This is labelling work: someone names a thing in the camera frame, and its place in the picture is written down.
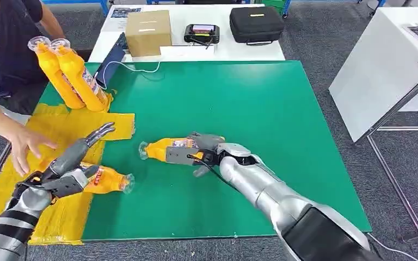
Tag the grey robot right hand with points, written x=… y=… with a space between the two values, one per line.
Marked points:
x=207 y=141

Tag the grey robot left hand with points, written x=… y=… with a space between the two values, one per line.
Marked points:
x=70 y=155

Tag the orange drink bottle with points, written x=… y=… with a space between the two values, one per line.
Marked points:
x=50 y=72
x=108 y=182
x=156 y=149
x=81 y=83

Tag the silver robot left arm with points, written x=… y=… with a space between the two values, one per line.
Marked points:
x=10 y=230

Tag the person's right hand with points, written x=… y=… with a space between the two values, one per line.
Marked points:
x=23 y=144

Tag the green table mat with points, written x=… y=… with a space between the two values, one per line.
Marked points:
x=248 y=108

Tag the yellow sheet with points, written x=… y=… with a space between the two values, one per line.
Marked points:
x=64 y=219

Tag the dark blue pouch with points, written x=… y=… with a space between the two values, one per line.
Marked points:
x=109 y=65

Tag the black handheld controller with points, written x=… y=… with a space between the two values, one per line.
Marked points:
x=201 y=35

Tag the brown cardboard box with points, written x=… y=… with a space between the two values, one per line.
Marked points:
x=147 y=34

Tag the person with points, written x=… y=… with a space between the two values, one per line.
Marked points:
x=3 y=47

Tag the black zip case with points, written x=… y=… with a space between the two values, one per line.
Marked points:
x=256 y=23

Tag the blue metal rack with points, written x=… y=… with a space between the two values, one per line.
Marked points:
x=104 y=7

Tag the green crate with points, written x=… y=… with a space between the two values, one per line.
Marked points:
x=275 y=3

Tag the white side table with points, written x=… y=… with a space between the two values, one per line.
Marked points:
x=378 y=68

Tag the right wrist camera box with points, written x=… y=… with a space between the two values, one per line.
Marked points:
x=180 y=155

